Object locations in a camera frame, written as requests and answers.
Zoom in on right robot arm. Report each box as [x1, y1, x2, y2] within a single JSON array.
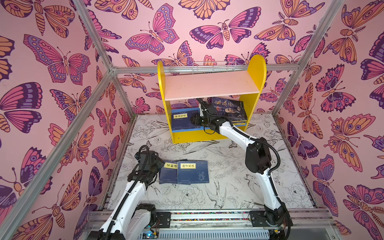
[[191, 98, 292, 228]]

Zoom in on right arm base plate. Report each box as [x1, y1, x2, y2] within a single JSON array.
[[248, 210, 293, 229]]

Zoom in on dark blue portrait book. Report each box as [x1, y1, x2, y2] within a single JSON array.
[[211, 97, 248, 123]]

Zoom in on small green circuit board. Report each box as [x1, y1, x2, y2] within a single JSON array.
[[142, 231, 159, 240]]

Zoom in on aluminium frame bars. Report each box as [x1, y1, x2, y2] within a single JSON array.
[[0, 0, 346, 240]]

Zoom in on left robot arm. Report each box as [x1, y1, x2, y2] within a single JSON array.
[[87, 145, 165, 240]]

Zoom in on navy book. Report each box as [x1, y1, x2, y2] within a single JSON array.
[[171, 108, 203, 133], [178, 160, 210, 185], [159, 161, 178, 184]]

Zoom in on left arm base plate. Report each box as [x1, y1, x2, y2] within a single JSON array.
[[150, 212, 172, 229]]

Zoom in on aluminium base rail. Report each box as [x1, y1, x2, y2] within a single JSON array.
[[81, 209, 342, 240]]

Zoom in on yellow pink blue bookshelf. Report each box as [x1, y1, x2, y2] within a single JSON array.
[[157, 55, 267, 125]]

